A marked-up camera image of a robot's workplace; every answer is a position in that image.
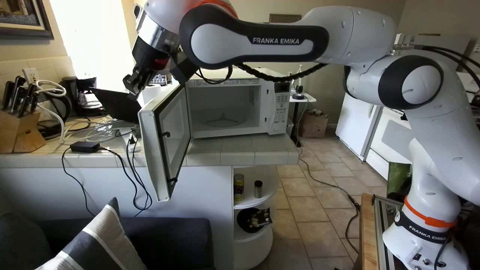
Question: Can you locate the cardboard box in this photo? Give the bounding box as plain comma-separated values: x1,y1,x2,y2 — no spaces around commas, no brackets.
298,109,330,139

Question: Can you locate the dark bottle with yellow label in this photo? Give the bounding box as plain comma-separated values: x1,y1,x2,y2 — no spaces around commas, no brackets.
234,172,247,197

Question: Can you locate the small spice bottle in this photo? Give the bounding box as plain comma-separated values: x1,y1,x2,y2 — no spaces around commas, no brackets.
252,178,265,199

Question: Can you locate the white cord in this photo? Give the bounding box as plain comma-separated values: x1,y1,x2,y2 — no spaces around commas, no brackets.
33,77,69,142

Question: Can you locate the microwave door with window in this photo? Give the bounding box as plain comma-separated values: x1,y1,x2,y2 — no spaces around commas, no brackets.
136,80,192,202

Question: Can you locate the green object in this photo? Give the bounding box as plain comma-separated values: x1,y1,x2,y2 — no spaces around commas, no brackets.
385,160,412,197

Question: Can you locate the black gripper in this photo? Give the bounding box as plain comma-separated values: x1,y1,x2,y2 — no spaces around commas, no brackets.
121,37,171,95

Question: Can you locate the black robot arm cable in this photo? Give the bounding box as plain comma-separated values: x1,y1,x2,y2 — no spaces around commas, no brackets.
193,59,327,85

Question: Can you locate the dark blue sofa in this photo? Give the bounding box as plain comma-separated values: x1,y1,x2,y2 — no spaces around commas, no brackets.
0,208,216,270

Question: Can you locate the dark framed picture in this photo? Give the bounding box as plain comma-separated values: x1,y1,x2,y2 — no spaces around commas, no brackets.
0,0,55,40

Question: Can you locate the white appliance at back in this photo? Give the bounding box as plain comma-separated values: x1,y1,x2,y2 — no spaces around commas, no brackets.
334,91,417,179

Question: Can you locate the striped cushion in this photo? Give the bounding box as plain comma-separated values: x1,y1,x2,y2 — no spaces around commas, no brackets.
34,196,148,270

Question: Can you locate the wooden knife block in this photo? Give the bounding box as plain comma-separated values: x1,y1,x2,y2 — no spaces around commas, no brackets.
0,109,48,155

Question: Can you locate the black power adapter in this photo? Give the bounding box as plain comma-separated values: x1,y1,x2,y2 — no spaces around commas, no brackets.
69,139,102,154

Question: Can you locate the white tiled counter with shelves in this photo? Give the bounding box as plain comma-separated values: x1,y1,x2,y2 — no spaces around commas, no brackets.
0,116,301,270

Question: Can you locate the white microwave oven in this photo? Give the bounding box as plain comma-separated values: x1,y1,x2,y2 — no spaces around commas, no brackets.
184,76,292,140

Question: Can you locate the black hanging cable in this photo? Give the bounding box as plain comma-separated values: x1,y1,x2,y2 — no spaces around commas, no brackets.
99,133,154,212

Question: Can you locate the small white side table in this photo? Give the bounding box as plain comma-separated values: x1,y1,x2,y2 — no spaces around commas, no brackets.
288,89,318,148

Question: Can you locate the black microwave power cable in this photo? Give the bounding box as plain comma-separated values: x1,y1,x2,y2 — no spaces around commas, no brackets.
297,149,363,253

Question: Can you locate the black adapter cable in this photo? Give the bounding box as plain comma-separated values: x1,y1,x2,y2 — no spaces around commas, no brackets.
60,145,97,217

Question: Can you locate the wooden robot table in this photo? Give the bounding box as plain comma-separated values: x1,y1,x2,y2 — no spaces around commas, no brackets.
358,191,402,270

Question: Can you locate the black coffee maker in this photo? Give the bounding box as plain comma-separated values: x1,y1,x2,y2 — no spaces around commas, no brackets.
60,73,102,119

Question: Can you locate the black angular appliance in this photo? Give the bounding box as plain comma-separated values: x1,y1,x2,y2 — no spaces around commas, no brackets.
90,86,142,124

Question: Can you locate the black bowl with small items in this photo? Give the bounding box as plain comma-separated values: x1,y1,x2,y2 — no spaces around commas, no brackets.
237,206,274,233

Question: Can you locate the black handled knife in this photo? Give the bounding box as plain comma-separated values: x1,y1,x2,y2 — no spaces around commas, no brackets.
24,82,40,115
12,73,28,116
1,79,16,112

